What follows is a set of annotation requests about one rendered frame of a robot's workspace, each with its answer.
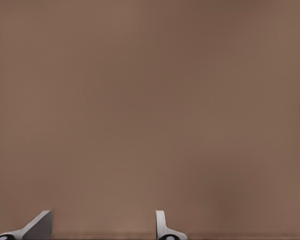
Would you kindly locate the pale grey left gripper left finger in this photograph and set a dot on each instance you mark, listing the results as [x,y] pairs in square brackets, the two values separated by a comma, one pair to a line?
[38,228]

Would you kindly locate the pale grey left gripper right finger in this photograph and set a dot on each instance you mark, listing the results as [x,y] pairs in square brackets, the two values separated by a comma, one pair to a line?
[162,225]

